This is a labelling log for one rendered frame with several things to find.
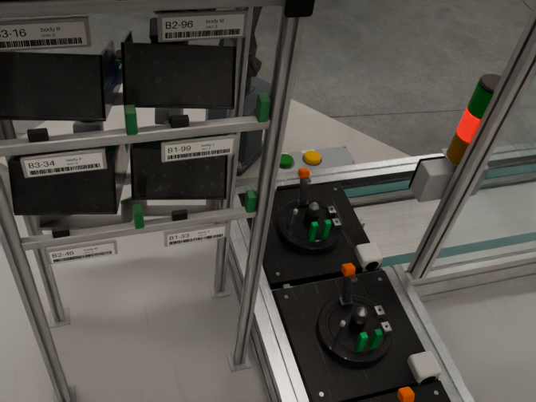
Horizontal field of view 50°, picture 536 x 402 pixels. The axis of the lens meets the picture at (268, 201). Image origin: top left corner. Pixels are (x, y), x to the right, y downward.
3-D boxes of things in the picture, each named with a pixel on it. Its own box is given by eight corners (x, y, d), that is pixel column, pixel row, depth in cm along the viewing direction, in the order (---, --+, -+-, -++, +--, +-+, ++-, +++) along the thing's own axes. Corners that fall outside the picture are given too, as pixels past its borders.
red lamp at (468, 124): (451, 126, 97) (461, 103, 94) (476, 124, 99) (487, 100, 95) (465, 146, 94) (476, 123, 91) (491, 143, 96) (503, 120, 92)
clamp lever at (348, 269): (339, 297, 109) (341, 263, 106) (348, 296, 110) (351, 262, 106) (347, 309, 106) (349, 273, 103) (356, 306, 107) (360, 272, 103)
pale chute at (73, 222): (69, 217, 116) (68, 195, 116) (136, 216, 118) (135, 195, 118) (36, 230, 89) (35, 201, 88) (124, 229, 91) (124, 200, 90)
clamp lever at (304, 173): (297, 199, 125) (297, 167, 122) (305, 199, 126) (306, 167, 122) (302, 207, 122) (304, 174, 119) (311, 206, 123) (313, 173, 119)
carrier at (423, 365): (272, 296, 113) (280, 257, 104) (382, 275, 120) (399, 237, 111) (312, 414, 98) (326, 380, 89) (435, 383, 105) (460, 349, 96)
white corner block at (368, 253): (351, 256, 122) (355, 244, 120) (371, 252, 124) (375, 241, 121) (360, 273, 120) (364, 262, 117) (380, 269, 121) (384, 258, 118)
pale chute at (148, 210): (144, 206, 120) (144, 185, 120) (208, 206, 122) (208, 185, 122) (135, 216, 93) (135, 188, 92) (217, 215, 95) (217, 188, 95)
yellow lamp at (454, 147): (441, 148, 101) (451, 127, 98) (465, 145, 102) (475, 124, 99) (455, 167, 98) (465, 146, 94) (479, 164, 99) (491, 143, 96)
